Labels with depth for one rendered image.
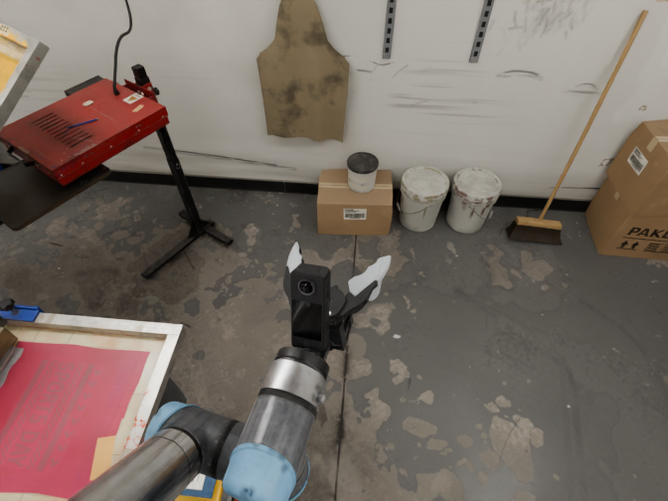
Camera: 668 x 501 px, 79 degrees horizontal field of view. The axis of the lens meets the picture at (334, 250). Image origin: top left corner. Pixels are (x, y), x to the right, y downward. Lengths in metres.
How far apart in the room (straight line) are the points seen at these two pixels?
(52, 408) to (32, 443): 0.10
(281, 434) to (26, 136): 1.96
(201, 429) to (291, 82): 2.24
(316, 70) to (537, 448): 2.29
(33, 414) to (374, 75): 2.21
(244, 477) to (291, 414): 0.08
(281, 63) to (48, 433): 2.03
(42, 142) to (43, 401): 1.12
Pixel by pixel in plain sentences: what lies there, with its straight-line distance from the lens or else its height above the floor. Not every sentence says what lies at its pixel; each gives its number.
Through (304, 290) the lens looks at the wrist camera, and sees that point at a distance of 0.50.
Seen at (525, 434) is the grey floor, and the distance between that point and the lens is 2.43.
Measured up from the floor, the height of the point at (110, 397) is 0.95.
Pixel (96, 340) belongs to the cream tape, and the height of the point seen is 0.95.
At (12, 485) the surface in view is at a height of 0.95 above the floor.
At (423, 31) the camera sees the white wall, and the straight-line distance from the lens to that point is 2.51.
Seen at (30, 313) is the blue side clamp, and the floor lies 1.00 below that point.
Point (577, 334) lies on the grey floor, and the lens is 2.82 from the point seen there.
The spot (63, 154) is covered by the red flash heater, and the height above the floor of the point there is 1.10.
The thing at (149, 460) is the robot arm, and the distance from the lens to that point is 0.54.
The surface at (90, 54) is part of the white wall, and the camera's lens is 3.08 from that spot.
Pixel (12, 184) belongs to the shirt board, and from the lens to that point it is 2.31.
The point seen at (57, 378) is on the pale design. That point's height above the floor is 0.95.
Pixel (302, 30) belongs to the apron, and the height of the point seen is 1.22.
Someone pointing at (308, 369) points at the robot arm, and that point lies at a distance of 0.51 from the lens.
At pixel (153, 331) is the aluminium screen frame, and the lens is 1.45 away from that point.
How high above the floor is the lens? 2.16
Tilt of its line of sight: 51 degrees down
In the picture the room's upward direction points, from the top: straight up
